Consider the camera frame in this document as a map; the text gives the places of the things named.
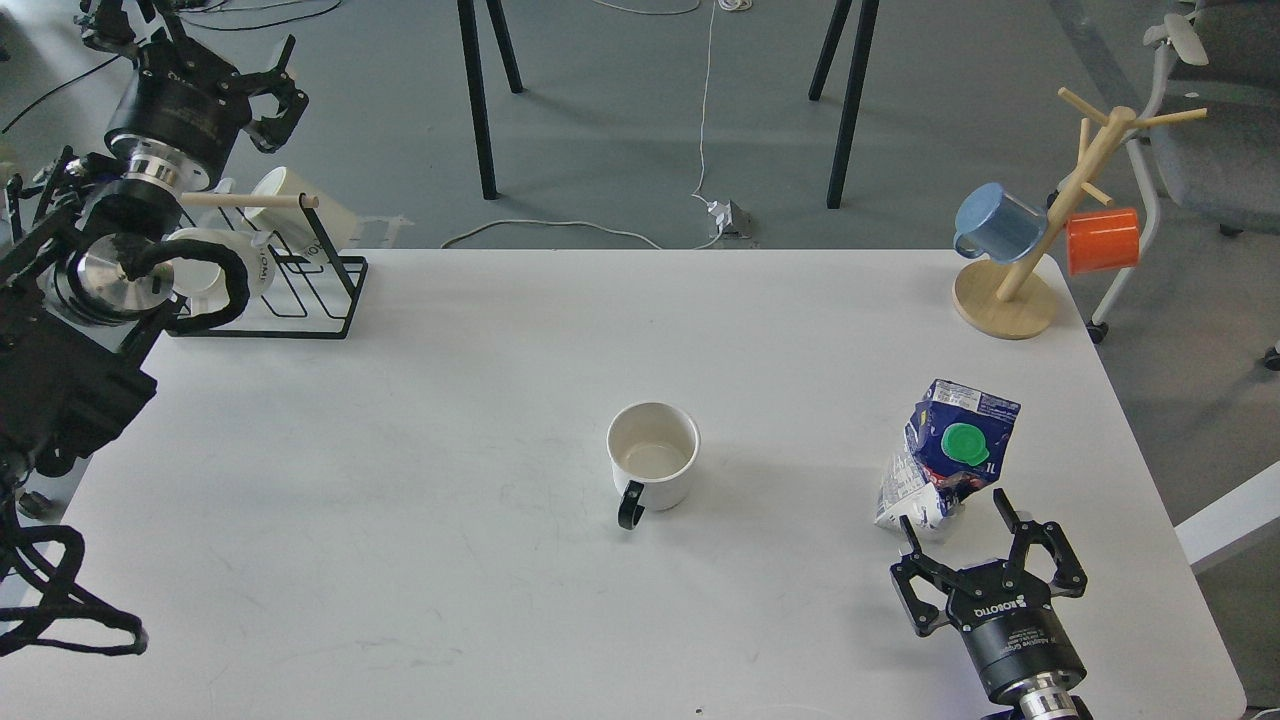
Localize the wooden mug tree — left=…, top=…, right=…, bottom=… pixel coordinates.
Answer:
left=952, top=87, right=1210, bottom=340

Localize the grey office chair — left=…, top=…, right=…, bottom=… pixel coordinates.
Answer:
left=1085, top=0, right=1280, bottom=373

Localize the white power plug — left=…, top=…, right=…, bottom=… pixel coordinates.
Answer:
left=707, top=200, right=754, bottom=240

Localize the white mug on rack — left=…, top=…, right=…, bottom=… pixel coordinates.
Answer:
left=166, top=228, right=276, bottom=316

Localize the black cable bundle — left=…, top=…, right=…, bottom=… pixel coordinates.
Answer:
left=0, top=480, right=148, bottom=659

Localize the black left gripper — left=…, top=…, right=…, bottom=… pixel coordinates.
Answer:
left=76, top=1, right=308, bottom=190

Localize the cream mug on rack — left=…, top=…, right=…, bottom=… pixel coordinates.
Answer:
left=244, top=167, right=358, bottom=263

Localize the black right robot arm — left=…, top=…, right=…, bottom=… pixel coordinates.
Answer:
left=890, top=489, right=1091, bottom=719

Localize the orange mug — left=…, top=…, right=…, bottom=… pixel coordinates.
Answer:
left=1065, top=208, right=1140, bottom=275

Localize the blue mug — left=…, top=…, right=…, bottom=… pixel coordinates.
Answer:
left=952, top=182, right=1048, bottom=264

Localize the white mug black handle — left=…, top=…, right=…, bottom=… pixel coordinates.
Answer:
left=605, top=402, right=701, bottom=530

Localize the black table leg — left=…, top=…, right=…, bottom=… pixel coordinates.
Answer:
left=456, top=1, right=524, bottom=201
left=806, top=0, right=881, bottom=210

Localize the black wire mug rack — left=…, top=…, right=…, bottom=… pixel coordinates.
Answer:
left=175, top=192, right=369, bottom=340

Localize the blue white milk carton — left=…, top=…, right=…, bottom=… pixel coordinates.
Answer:
left=874, top=378, right=1021, bottom=541

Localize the white floor cable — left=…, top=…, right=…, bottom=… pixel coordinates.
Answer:
left=442, top=0, right=723, bottom=250

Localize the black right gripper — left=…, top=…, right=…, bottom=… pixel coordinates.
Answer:
left=890, top=488, right=1088, bottom=703

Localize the black table leg left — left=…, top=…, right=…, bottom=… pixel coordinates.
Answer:
left=456, top=1, right=524, bottom=201

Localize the black table leg right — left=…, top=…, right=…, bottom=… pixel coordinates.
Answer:
left=806, top=0, right=881, bottom=210

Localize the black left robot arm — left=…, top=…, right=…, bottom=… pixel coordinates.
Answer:
left=1, top=1, right=308, bottom=501

